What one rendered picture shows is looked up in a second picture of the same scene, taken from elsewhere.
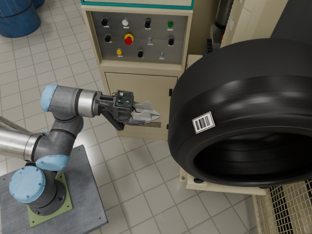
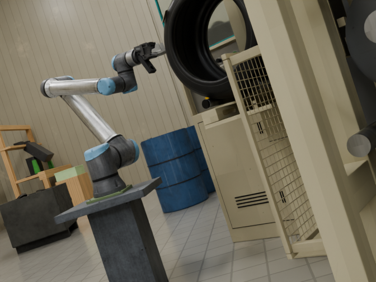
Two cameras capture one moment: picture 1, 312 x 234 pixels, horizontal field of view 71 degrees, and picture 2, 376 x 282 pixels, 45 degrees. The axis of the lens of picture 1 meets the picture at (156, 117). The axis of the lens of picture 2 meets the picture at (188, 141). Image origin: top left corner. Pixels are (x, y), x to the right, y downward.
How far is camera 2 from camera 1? 2.27 m
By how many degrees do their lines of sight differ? 61
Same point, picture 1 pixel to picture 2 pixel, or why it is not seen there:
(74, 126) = (126, 77)
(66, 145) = (116, 78)
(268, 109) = not seen: outside the picture
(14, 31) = (175, 202)
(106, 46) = (197, 97)
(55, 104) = (116, 57)
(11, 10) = (176, 178)
